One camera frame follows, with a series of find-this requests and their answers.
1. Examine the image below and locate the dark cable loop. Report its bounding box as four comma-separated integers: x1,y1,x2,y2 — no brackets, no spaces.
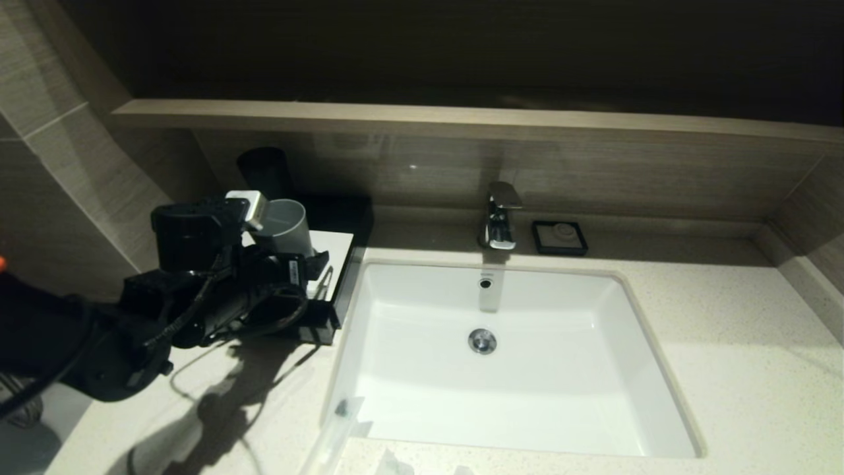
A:
0,376,44,429

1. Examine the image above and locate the wooden wall ledge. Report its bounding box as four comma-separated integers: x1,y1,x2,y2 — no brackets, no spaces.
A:
112,99,844,157

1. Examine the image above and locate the black cup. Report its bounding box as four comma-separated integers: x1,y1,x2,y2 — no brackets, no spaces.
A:
237,146,294,199

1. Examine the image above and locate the chrome faucet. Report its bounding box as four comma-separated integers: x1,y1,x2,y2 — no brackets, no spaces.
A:
479,181,524,250

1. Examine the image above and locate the grey plastic cup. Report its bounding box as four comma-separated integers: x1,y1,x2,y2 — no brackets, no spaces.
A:
254,198,315,259

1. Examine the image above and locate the black square soap dish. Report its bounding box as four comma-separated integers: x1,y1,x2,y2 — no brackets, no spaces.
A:
531,220,589,257

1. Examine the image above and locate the glossy black box drawer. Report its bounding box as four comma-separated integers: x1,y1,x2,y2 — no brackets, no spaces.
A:
287,315,340,345

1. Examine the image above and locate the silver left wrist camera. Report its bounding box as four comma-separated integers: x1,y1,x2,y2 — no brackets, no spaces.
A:
226,190,270,232

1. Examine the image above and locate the chrome sink drain plug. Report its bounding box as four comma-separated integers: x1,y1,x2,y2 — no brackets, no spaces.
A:
468,327,498,355

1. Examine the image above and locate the white ceramic sink basin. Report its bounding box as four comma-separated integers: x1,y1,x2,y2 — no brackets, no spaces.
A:
321,261,705,459

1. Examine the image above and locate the black box with white top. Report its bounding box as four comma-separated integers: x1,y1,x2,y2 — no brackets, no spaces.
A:
237,195,375,334

